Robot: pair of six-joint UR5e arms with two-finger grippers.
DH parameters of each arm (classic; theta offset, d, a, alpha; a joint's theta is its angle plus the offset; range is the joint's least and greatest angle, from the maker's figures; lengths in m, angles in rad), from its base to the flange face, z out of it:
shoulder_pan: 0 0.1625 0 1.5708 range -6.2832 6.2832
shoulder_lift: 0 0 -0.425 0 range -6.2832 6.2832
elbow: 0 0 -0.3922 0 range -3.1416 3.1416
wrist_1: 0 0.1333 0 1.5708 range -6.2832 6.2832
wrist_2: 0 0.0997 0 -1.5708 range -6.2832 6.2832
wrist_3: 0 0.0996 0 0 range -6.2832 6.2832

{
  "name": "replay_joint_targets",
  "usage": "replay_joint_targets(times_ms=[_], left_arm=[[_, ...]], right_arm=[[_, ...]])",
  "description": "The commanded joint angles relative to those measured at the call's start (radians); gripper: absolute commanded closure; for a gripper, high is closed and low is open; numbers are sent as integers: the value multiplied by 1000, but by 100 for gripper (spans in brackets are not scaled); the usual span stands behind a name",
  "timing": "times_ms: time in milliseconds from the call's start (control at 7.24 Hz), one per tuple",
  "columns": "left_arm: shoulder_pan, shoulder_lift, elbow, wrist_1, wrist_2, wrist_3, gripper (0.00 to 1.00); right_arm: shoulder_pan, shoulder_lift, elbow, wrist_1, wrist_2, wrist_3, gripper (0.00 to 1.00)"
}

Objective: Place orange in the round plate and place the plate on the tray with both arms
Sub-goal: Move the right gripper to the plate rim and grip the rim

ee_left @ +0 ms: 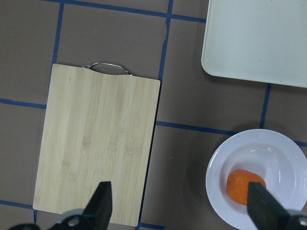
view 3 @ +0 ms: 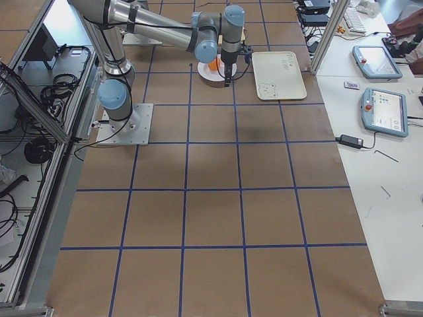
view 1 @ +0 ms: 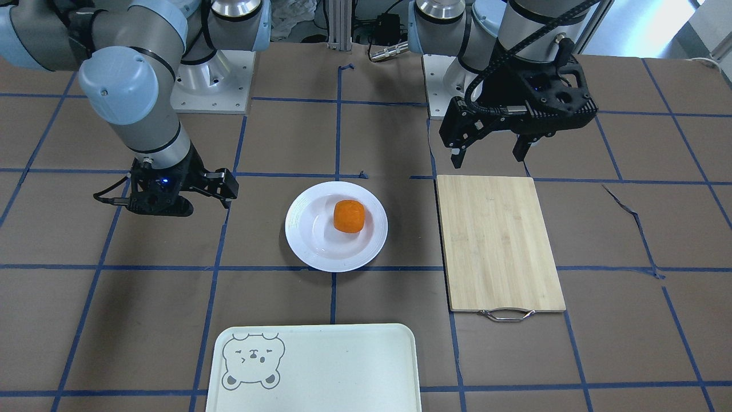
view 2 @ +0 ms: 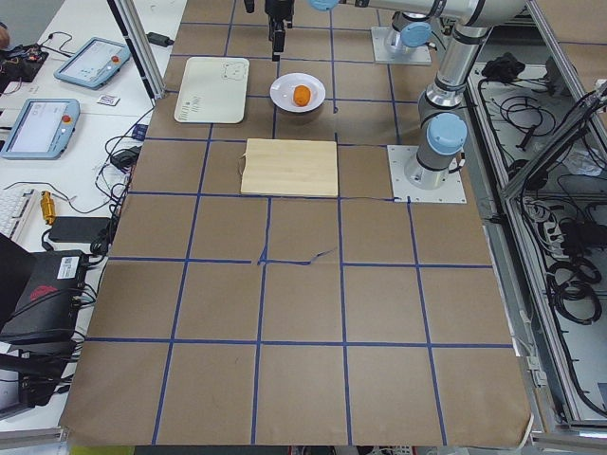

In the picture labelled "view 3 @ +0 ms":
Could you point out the aluminium frame post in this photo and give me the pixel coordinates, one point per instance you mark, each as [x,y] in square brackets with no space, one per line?
[335,17]

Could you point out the cream bear tray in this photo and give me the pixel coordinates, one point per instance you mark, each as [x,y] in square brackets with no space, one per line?
[277,76]

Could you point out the white keyboard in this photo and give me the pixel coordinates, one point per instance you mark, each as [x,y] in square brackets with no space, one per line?
[352,22]

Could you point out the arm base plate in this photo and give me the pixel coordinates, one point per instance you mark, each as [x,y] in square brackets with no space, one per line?
[134,132]
[130,39]

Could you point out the black allen key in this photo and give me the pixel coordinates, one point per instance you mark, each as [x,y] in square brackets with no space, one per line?
[386,155]

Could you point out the white round plate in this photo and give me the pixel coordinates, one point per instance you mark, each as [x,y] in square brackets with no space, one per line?
[211,75]

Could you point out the black power adapter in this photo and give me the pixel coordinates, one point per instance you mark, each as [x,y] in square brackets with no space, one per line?
[350,141]

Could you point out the small printed card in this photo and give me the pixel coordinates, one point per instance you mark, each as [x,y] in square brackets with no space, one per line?
[351,85]

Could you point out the orange fruit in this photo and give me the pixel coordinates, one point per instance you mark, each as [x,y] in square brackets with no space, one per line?
[214,65]

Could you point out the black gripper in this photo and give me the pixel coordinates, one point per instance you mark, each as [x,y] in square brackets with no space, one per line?
[228,58]

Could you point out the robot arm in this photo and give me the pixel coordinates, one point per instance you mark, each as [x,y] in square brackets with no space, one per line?
[210,35]

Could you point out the bamboo cutting board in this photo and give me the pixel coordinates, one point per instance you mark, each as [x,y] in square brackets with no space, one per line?
[243,37]

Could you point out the upper teach pendant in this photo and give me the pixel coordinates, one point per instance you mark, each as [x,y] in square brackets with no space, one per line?
[375,62]

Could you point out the lower teach pendant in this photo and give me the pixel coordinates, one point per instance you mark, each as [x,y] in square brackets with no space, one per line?
[384,111]

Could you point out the teach pendant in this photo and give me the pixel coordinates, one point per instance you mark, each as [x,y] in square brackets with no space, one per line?
[375,62]
[384,111]

